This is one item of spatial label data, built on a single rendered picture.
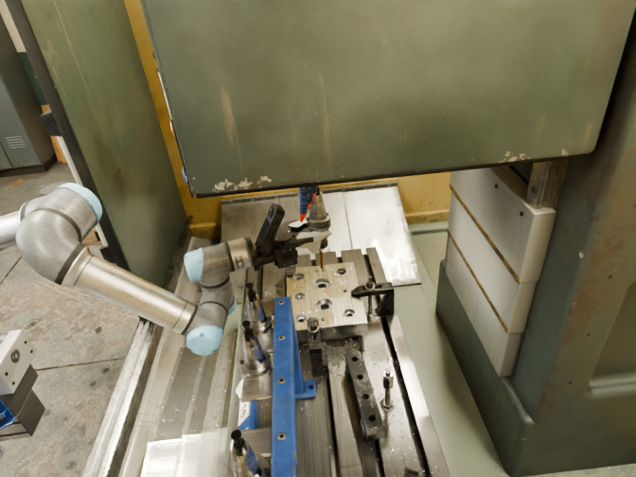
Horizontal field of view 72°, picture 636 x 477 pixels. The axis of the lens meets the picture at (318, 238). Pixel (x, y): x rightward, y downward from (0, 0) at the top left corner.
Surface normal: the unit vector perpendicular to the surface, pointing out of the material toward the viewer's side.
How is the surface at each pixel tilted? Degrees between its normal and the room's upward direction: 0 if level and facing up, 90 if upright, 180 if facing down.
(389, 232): 24
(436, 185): 90
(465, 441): 0
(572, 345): 90
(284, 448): 0
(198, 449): 8
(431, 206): 90
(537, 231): 90
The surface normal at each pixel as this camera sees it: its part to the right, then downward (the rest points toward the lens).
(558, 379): 0.07, 0.55
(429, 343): -0.08, -0.83
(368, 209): -0.04, -0.53
